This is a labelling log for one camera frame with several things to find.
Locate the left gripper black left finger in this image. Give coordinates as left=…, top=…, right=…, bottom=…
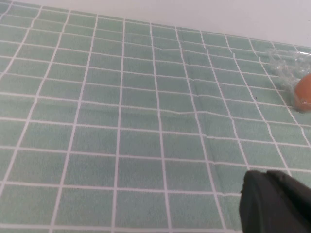
left=239, top=169, right=280, bottom=233

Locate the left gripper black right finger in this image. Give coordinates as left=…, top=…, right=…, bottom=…
left=266, top=170, right=311, bottom=233

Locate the brown egg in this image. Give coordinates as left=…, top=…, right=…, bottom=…
left=293, top=73, right=311, bottom=110

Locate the clear plastic egg tray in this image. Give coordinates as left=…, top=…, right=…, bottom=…
left=264, top=47, right=311, bottom=114

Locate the green checked tablecloth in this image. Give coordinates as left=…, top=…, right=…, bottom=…
left=0, top=0, right=311, bottom=233

